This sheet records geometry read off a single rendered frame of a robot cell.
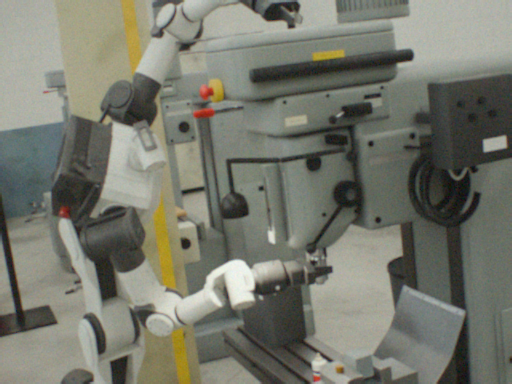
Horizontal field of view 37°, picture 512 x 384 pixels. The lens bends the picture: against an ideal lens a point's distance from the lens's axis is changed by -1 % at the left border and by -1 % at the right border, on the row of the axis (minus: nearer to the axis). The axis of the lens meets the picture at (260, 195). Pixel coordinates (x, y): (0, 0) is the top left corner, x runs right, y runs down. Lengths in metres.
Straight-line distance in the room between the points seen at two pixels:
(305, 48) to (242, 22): 9.79
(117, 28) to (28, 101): 7.30
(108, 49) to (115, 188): 1.61
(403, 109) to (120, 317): 1.12
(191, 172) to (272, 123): 8.62
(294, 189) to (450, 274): 0.55
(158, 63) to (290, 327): 0.94
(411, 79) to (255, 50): 0.46
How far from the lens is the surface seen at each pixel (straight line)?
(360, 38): 1.98
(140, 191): 2.13
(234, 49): 1.86
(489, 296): 2.23
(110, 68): 3.64
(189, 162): 10.50
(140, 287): 2.12
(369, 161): 2.01
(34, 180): 10.96
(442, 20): 8.56
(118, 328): 2.53
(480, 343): 2.27
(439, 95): 1.85
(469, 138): 1.87
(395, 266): 4.29
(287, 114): 1.90
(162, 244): 3.77
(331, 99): 1.95
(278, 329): 2.49
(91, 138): 2.17
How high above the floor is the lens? 1.85
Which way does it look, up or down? 11 degrees down
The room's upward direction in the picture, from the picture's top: 7 degrees counter-clockwise
